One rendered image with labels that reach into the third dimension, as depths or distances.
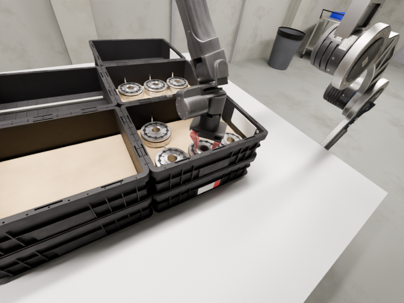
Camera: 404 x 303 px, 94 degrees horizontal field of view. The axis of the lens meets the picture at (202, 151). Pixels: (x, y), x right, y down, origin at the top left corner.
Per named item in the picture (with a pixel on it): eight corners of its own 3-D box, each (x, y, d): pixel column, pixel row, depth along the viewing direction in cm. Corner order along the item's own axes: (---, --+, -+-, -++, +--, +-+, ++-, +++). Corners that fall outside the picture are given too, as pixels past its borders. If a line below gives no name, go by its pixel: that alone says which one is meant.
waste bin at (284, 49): (267, 68, 352) (281, 32, 309) (264, 59, 384) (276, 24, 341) (291, 73, 353) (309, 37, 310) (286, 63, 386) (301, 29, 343)
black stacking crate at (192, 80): (185, 81, 103) (187, 60, 95) (214, 112, 87) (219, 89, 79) (107, 92, 86) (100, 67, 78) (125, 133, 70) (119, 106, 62)
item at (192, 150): (208, 136, 68) (208, 135, 67) (224, 156, 62) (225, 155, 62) (183, 145, 63) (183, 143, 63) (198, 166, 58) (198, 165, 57)
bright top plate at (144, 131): (166, 121, 70) (166, 119, 70) (174, 139, 64) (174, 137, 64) (138, 124, 67) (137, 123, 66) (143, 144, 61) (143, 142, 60)
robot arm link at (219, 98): (232, 91, 47) (218, 81, 50) (210, 97, 44) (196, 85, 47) (226, 115, 52) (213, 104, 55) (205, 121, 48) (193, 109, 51)
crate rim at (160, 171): (219, 93, 80) (220, 88, 78) (267, 138, 64) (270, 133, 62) (120, 111, 63) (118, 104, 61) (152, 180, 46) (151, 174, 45)
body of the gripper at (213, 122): (222, 141, 54) (229, 119, 48) (188, 131, 54) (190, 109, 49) (226, 127, 58) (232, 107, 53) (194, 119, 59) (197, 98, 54)
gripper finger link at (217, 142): (216, 160, 59) (222, 137, 53) (193, 154, 60) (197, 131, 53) (219, 146, 64) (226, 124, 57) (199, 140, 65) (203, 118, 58)
